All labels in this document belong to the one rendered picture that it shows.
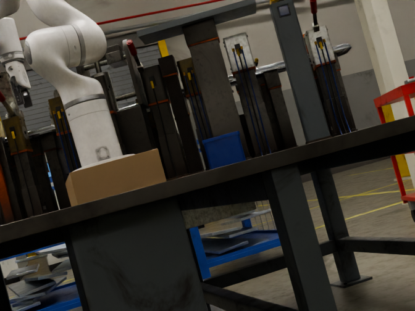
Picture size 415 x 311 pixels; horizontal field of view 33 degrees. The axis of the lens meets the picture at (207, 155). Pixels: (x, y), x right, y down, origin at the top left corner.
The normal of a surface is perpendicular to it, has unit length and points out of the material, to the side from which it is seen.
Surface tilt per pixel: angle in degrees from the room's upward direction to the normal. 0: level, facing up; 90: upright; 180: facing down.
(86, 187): 90
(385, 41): 90
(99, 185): 90
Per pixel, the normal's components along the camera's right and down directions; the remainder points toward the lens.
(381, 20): 0.25, -0.11
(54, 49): 0.54, -0.15
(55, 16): -0.06, 0.59
